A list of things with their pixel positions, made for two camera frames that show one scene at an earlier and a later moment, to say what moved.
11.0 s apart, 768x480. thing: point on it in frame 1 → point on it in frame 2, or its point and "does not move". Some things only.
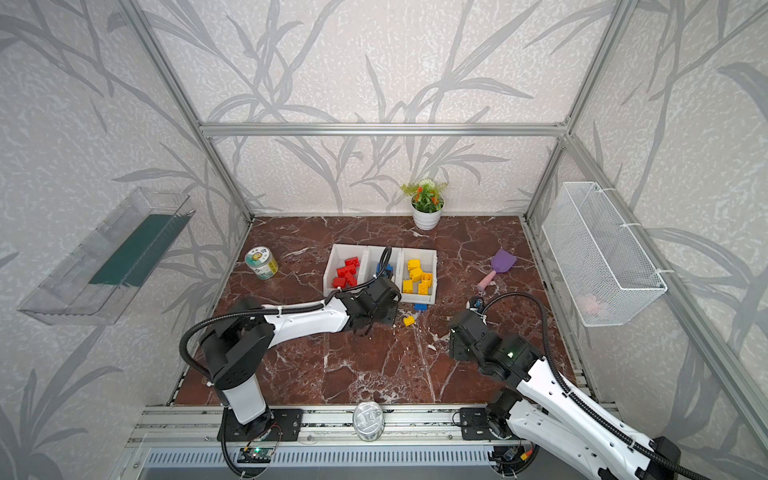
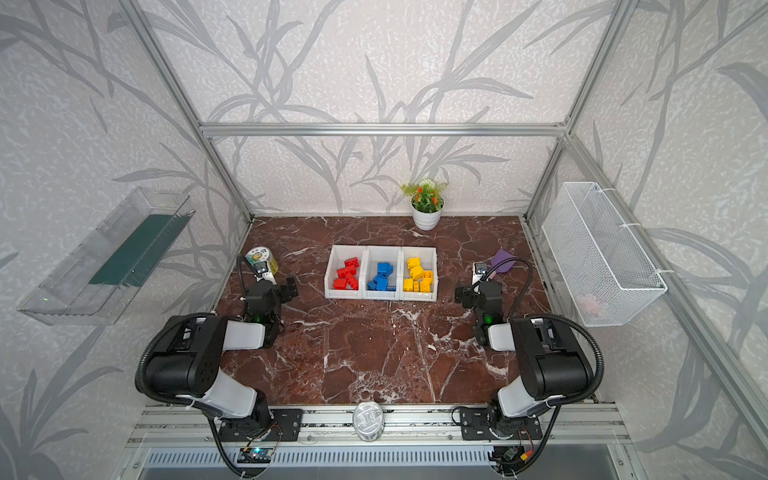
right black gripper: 459,339 → 480,294
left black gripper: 387,294 → 264,291
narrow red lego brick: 347,271 does not move
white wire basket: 607,274 does not move
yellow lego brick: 423,287 does not move
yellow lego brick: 415,271 does not move
